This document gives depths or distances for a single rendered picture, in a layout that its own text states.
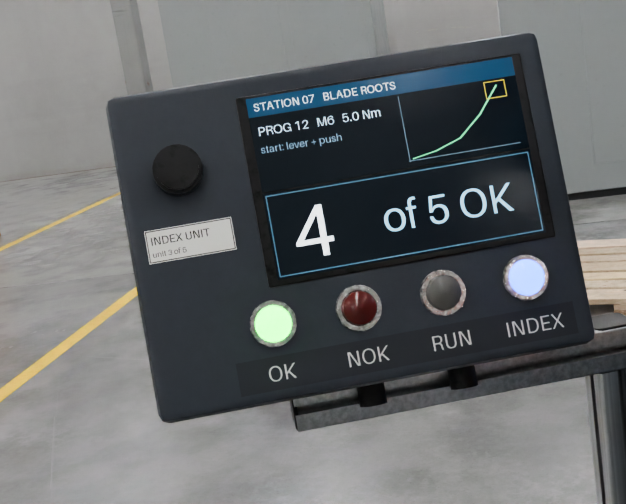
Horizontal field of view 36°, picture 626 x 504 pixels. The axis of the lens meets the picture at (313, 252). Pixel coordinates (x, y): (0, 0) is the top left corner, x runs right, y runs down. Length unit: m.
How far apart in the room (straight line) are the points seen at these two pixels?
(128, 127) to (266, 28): 7.80
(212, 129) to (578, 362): 0.29
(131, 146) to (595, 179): 6.23
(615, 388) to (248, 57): 7.81
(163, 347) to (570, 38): 6.15
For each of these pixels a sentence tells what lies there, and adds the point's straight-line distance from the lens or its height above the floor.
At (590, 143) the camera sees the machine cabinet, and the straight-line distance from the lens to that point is 6.69.
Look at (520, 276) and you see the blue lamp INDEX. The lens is 0.57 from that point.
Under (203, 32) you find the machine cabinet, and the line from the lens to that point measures 8.51.
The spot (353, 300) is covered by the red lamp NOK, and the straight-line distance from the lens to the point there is 0.55.
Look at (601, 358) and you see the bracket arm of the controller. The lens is 0.68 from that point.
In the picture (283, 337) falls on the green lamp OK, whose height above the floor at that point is 1.11.
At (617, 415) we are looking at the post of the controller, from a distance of 0.70.
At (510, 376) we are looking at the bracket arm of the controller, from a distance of 0.66.
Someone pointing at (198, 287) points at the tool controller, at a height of 1.14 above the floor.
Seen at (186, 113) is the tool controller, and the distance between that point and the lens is 0.57.
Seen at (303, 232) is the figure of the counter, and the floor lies 1.16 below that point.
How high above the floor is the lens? 1.27
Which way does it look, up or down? 12 degrees down
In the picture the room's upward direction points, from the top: 9 degrees counter-clockwise
